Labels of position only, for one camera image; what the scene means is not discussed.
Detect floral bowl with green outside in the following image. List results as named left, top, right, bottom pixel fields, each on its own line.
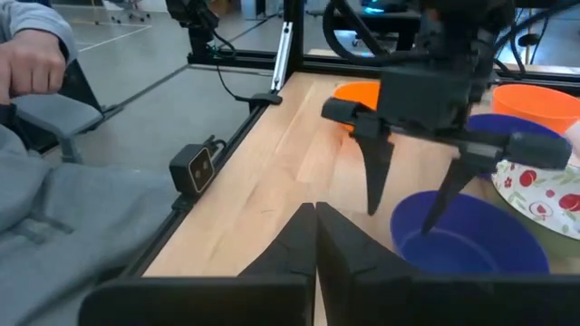
left=490, top=153, right=580, bottom=262

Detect person's hand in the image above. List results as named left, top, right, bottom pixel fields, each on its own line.
left=0, top=29, right=67, bottom=105

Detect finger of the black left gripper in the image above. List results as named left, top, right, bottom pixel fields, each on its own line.
left=352, top=129, right=395, bottom=217
left=420, top=145, right=505, bottom=235

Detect blue plastic bowl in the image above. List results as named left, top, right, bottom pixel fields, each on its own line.
left=389, top=189, right=552, bottom=276
left=466, top=112, right=566, bottom=180

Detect black table-level camera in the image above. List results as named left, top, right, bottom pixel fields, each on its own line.
left=169, top=142, right=217, bottom=198

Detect grey seat chair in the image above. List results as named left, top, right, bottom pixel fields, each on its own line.
left=11, top=58, right=123, bottom=165

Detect silver aluminium strut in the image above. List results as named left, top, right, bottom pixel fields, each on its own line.
left=270, top=21, right=295, bottom=93

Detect black equipment stand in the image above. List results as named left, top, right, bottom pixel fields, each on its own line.
left=164, top=0, right=221, bottom=64

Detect black aluminium table frame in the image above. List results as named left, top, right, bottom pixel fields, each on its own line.
left=120, top=0, right=580, bottom=278

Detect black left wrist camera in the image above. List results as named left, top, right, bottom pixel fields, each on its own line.
left=378, top=66, right=473, bottom=133

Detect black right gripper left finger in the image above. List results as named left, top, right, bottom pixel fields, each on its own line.
left=237, top=201, right=317, bottom=278

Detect orange plastic bowl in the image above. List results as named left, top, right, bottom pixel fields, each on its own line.
left=491, top=83, right=580, bottom=136
left=333, top=80, right=382, bottom=132

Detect person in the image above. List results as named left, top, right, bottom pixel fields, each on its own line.
left=0, top=0, right=180, bottom=326

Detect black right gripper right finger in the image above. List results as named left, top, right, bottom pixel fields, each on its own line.
left=315, top=201, right=413, bottom=280

